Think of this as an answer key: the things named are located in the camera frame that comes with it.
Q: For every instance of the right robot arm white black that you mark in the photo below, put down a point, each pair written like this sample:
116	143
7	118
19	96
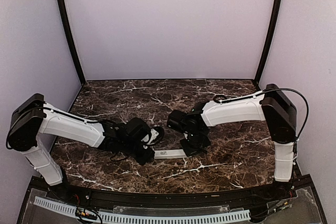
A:
270	105

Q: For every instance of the left black frame post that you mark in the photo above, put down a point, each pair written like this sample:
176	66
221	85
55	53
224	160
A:
70	41

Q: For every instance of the black front rail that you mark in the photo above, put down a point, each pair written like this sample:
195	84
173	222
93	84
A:
109	199

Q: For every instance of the white remote control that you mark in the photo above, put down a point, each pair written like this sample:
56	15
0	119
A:
169	154

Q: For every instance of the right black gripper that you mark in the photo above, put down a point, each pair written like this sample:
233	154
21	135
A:
189	151

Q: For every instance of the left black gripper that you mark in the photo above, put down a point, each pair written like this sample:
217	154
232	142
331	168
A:
142	160

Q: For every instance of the white slotted cable duct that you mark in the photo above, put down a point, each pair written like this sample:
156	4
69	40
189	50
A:
122	214

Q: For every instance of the black frame post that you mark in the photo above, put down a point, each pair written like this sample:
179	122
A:
70	41
267	44

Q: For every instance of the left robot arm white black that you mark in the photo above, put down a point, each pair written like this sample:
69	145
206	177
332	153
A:
35	116

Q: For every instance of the right black frame post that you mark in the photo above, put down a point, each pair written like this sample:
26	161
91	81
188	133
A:
267	44

